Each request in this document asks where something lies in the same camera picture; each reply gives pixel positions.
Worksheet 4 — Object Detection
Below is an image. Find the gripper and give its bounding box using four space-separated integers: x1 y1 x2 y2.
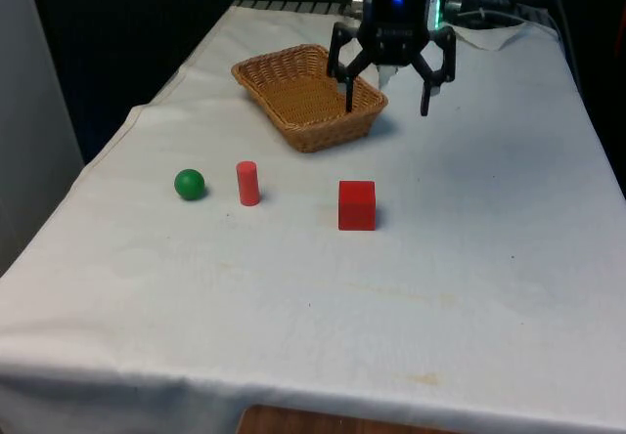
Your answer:
326 0 460 118

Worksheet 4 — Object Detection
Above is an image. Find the red wooden cube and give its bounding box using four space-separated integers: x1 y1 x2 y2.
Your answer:
337 180 378 232

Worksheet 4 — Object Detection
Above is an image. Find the black cable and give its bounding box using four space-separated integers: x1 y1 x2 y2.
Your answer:
459 7 528 27

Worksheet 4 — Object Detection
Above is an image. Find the brown wicker basket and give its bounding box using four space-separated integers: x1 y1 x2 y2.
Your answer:
231 44 390 155

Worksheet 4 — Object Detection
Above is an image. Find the green ball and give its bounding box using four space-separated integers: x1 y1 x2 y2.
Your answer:
173 168 206 202

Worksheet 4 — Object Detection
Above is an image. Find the red wooden cylinder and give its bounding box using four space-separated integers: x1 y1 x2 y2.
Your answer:
235 160 262 207

